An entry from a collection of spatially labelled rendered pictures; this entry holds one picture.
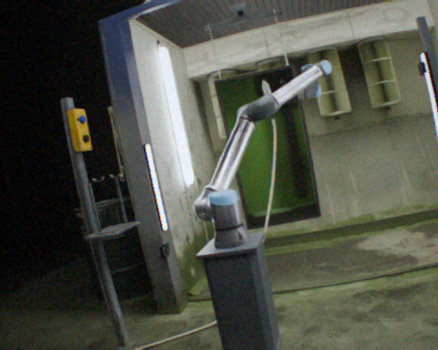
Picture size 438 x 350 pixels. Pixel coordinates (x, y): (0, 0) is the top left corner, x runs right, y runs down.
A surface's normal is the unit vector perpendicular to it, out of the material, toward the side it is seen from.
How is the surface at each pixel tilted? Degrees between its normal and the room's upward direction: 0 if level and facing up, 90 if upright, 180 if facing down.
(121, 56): 90
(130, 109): 90
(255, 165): 102
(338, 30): 90
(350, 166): 57
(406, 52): 90
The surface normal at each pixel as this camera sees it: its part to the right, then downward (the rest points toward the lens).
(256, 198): -0.12, 0.29
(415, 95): -0.25, 0.11
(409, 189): -0.33, -0.44
